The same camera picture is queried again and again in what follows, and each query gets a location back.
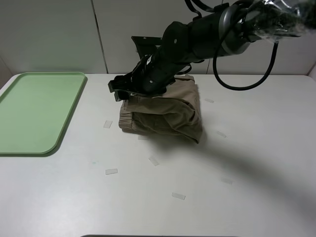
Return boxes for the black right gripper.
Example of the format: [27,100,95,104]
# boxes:
[108,55,188,102]

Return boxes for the right camera black cable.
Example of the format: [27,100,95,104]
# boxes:
[185,0,281,91]

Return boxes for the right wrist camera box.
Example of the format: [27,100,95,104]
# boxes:
[131,36,162,59]

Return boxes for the green plastic tray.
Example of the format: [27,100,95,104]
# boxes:
[0,72,86,156]

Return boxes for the khaki shorts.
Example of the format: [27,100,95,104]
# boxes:
[118,75,203,144]

